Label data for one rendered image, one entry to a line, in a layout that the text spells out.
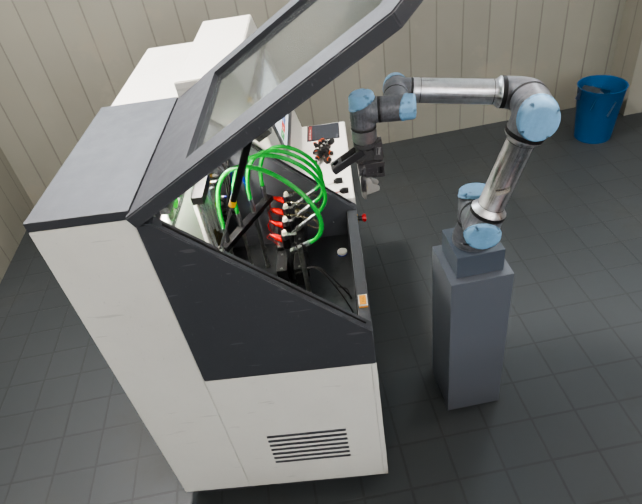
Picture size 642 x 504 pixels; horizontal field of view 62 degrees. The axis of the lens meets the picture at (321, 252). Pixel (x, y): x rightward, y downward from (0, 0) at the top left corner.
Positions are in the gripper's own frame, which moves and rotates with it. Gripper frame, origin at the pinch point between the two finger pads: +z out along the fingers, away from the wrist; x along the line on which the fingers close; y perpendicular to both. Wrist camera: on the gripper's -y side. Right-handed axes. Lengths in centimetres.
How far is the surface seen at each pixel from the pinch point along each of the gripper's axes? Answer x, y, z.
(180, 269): -35, -53, -7
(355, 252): 3.8, -4.8, 26.8
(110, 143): 5, -76, -28
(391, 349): 36, 8, 122
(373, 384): -35, -4, 54
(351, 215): 27.0, -4.6, 26.8
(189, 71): 44, -56, -33
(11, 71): 225, -226, 12
